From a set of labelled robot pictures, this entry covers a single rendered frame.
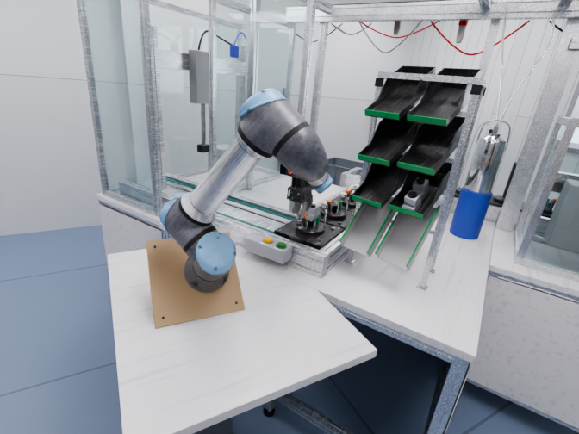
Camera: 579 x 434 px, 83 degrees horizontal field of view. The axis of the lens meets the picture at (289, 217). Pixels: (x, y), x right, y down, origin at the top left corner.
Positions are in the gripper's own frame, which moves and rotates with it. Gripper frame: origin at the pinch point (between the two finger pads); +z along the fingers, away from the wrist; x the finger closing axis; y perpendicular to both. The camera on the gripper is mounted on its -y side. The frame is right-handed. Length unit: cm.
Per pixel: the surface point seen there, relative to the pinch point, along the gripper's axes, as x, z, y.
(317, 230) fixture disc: 4.9, 7.9, -7.9
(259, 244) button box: -10.2, 11.2, 15.0
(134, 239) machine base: -102, 40, 14
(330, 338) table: 35, 21, 37
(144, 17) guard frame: -82, -74, 11
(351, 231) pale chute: 21.5, 2.5, -6.2
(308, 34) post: -19, -73, -24
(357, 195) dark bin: 21.4, -13.3, -5.3
